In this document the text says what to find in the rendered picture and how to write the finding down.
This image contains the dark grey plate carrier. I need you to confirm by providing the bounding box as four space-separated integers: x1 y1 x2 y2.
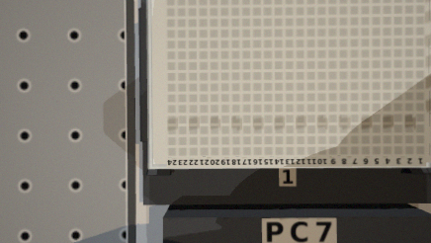
138 0 431 243

